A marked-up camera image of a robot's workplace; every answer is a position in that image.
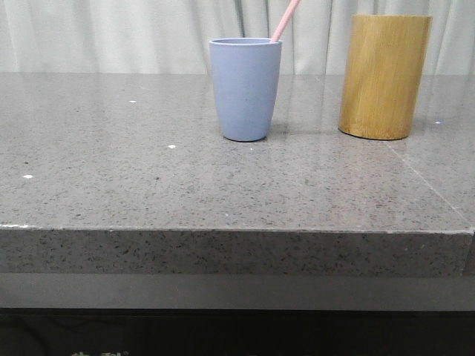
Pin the blue plastic cup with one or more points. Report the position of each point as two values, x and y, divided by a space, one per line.
245 74

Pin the bamboo cylinder holder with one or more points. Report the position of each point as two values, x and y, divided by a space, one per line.
383 74

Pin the white curtain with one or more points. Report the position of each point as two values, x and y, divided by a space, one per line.
173 36

